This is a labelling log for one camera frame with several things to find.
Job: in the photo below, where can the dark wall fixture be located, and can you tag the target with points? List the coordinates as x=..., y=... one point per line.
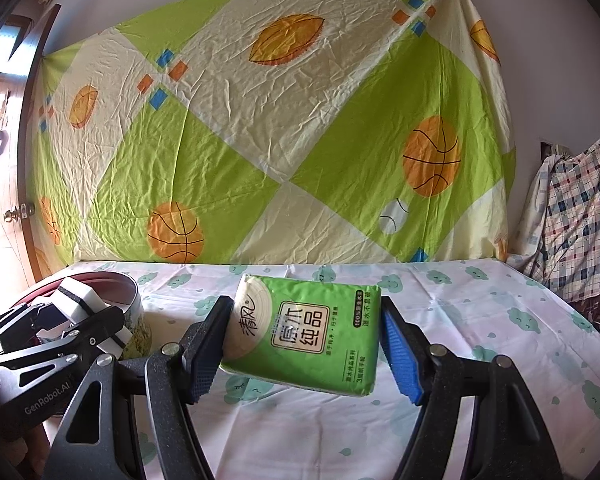
x=555, y=150

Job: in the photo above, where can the green tissue pack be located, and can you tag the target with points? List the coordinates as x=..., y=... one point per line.
x=300, y=335

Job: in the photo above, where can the cloud print tablecloth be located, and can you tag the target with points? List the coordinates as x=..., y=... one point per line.
x=480, y=335

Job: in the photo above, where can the green cream printed sheet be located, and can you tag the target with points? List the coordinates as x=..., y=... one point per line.
x=280, y=135

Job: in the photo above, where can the white sponge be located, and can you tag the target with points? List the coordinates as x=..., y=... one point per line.
x=80, y=297

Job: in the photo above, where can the wooden door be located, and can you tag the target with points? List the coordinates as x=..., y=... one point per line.
x=10, y=185

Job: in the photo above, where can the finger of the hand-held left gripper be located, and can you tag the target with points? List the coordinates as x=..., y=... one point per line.
x=25, y=317
x=95, y=327

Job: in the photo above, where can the gold door ornament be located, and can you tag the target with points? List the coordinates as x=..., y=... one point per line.
x=0, y=130

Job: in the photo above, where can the plaid cloth bag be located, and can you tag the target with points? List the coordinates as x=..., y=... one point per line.
x=575, y=210

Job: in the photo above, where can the round dark metal tin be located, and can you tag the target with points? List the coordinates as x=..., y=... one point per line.
x=140, y=325

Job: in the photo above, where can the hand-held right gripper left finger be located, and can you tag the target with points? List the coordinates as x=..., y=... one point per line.
x=205, y=360

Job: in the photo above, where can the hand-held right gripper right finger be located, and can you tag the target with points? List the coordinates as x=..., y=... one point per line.
x=400, y=355

